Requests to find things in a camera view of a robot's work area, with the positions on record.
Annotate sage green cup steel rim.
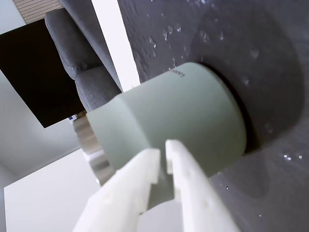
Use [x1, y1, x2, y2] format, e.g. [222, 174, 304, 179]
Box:
[73, 62, 247, 210]

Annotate black flat panel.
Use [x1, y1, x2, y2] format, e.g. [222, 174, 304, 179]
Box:
[0, 18, 85, 129]

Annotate dark grey table mat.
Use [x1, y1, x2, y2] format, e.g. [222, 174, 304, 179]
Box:
[116, 0, 309, 232]

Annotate white cabinet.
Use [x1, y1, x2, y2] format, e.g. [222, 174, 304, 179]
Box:
[3, 146, 103, 232]

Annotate grey fabric sofa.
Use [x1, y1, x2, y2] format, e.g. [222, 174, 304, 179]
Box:
[44, 0, 124, 113]

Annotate wooden slatted panel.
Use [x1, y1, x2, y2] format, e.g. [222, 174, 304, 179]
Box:
[17, 0, 64, 25]

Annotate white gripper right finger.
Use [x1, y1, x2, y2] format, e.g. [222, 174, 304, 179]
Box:
[165, 139, 240, 232]

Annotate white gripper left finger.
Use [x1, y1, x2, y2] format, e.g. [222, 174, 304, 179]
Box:
[71, 147, 162, 232]

